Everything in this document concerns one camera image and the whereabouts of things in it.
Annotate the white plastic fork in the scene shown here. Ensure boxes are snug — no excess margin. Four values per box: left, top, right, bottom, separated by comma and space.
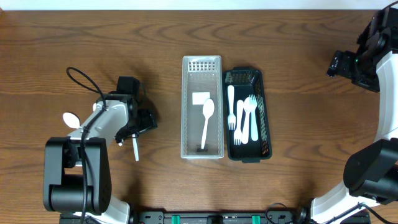
234, 100, 244, 146
249, 95, 259, 141
227, 85, 236, 131

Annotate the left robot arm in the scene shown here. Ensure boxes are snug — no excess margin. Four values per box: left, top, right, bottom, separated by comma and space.
43, 77, 157, 223

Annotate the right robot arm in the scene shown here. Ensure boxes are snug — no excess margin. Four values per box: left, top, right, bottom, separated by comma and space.
296, 2, 397, 223

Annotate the clear plastic basket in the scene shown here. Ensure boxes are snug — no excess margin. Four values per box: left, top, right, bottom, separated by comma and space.
180, 55, 224, 159

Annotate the black plastic basket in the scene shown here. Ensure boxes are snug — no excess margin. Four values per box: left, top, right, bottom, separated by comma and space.
222, 67, 272, 163

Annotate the left black cable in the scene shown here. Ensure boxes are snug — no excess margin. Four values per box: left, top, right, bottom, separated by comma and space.
65, 67, 108, 224

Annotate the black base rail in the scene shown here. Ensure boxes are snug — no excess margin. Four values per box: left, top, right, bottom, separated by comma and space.
58, 202, 372, 224

